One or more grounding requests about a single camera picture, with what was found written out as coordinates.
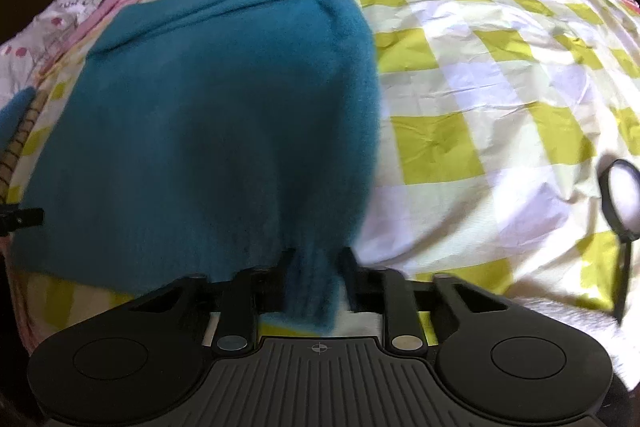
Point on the light blue knit sweater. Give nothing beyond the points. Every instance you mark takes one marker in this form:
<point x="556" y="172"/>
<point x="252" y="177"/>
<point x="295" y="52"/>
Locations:
<point x="15" y="112"/>

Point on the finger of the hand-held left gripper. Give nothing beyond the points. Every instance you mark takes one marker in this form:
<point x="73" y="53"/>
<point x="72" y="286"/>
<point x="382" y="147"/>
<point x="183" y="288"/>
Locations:
<point x="22" y="218"/>

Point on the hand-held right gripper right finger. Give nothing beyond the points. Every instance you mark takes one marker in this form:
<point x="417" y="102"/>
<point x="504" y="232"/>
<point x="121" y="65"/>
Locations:
<point x="356" y="279"/>

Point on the yellow white checked bedsheet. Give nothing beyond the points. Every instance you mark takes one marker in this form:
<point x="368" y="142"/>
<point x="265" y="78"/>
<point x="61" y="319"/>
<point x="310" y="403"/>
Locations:
<point x="490" y="107"/>

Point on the white pillow with pink dots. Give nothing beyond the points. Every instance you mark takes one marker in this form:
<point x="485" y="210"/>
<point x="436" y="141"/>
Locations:
<point x="45" y="37"/>

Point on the white fluffy cloth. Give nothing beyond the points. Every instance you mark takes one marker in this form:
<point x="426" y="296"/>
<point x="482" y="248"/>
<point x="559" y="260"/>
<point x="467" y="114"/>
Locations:
<point x="590" y="332"/>

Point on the teal knit sweater with flowers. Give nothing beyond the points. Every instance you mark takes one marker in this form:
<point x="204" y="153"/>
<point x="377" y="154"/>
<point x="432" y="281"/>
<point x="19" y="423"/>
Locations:
<point x="215" y="122"/>

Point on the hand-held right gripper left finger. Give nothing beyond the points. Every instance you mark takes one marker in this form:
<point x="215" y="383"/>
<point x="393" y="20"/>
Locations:
<point x="277" y="282"/>

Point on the black-framed magnifying glass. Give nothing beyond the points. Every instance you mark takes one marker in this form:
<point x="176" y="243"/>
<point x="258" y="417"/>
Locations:
<point x="606" y="207"/>

